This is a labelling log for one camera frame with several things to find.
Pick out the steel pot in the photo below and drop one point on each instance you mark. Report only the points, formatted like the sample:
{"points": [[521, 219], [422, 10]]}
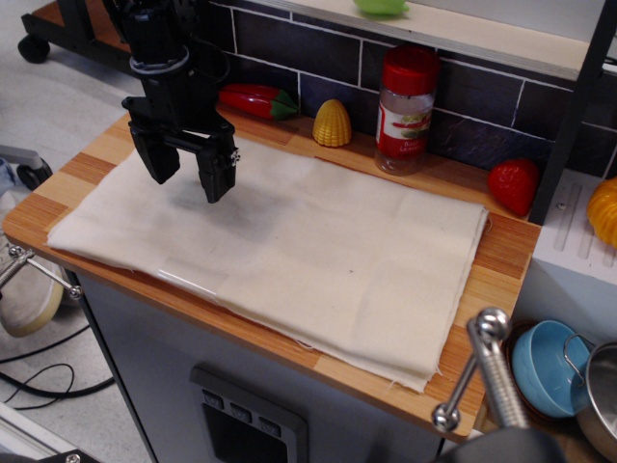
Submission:
{"points": [[593, 393]]}

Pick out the red toy chili pepper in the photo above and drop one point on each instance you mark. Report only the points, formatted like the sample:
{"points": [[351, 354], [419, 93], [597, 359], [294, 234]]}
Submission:
{"points": [[266, 102]]}

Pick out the beige wooden shelf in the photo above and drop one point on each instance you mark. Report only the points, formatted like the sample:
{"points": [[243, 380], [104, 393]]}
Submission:
{"points": [[334, 39]]}

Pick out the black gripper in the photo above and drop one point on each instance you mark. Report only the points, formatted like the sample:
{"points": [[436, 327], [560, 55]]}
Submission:
{"points": [[179, 111]]}

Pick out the white toy sink unit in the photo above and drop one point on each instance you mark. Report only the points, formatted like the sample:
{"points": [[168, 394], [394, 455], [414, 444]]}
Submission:
{"points": [[572, 274]]}

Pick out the blue plastic bowl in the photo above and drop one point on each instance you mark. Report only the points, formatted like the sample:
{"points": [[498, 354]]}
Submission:
{"points": [[548, 363]]}

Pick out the black wheeled cart base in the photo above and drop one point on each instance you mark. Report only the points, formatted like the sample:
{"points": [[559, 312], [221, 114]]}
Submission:
{"points": [[81, 27]]}

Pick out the black vertical post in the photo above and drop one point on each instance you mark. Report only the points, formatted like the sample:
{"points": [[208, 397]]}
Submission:
{"points": [[590, 73]]}

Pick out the cream folded cloth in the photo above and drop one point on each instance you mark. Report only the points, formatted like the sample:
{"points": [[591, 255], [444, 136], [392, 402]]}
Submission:
{"points": [[358, 267]]}

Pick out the yellow toy pepper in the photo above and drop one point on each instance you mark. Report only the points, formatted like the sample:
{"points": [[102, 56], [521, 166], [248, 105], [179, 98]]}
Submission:
{"points": [[601, 211]]}

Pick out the yellow toy corn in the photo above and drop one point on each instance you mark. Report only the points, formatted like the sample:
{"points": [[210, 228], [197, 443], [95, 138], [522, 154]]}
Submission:
{"points": [[332, 126]]}

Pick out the red toy strawberry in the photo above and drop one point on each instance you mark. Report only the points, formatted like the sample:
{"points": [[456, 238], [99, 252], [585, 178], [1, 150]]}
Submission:
{"points": [[513, 183]]}

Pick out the grey toy oven cabinet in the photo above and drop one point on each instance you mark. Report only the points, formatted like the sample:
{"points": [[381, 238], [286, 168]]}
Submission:
{"points": [[197, 396]]}

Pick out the green toy vegetable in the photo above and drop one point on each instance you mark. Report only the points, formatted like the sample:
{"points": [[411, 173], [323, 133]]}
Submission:
{"points": [[382, 7]]}

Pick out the red-capped spice jar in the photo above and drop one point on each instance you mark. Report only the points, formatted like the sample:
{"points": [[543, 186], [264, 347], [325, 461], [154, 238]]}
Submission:
{"points": [[408, 87]]}

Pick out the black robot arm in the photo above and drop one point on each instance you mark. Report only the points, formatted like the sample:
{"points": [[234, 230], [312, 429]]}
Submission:
{"points": [[159, 29]]}

